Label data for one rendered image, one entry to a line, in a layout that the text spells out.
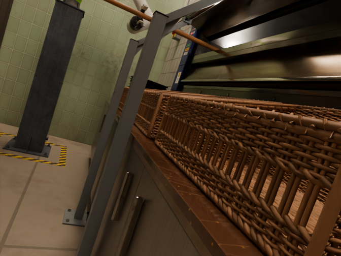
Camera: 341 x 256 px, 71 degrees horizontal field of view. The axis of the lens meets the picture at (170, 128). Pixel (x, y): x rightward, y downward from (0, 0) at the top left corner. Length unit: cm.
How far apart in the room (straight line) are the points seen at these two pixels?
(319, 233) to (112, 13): 282
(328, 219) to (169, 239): 22
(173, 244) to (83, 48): 261
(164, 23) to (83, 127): 223
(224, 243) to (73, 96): 265
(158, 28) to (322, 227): 65
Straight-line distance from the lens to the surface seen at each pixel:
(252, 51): 139
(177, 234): 37
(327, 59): 103
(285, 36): 124
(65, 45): 215
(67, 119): 287
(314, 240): 26
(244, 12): 163
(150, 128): 78
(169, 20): 80
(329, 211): 26
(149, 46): 75
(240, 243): 30
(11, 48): 294
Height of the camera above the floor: 69
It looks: 4 degrees down
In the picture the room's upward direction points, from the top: 19 degrees clockwise
